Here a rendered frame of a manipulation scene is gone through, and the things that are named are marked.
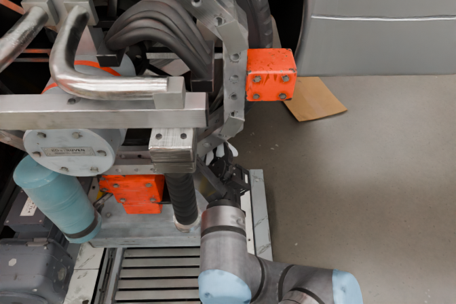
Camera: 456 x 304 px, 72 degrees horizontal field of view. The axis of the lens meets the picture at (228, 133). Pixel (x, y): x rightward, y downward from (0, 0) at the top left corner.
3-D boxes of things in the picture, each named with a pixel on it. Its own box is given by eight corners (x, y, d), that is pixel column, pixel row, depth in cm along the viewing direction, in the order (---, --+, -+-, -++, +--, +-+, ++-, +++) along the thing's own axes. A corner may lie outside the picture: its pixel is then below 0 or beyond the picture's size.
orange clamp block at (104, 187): (102, 148, 81) (106, 169, 88) (94, 174, 76) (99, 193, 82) (130, 151, 82) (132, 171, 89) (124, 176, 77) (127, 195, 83)
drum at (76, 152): (147, 94, 66) (132, 34, 56) (127, 180, 52) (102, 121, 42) (80, 96, 66) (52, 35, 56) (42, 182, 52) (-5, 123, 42)
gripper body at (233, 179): (226, 180, 78) (227, 226, 70) (200, 167, 73) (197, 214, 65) (249, 167, 74) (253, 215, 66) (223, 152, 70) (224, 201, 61)
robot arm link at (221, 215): (191, 235, 62) (225, 219, 57) (192, 213, 65) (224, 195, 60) (223, 248, 67) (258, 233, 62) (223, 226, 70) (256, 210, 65)
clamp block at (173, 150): (199, 121, 45) (196, 91, 41) (196, 174, 39) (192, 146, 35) (163, 121, 45) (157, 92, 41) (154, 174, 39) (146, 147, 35)
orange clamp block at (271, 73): (242, 77, 65) (286, 77, 65) (244, 103, 59) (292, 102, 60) (243, 47, 59) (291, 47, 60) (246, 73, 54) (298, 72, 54)
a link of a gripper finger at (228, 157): (219, 150, 76) (219, 180, 70) (214, 146, 75) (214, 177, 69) (233, 141, 74) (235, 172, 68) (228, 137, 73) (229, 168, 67)
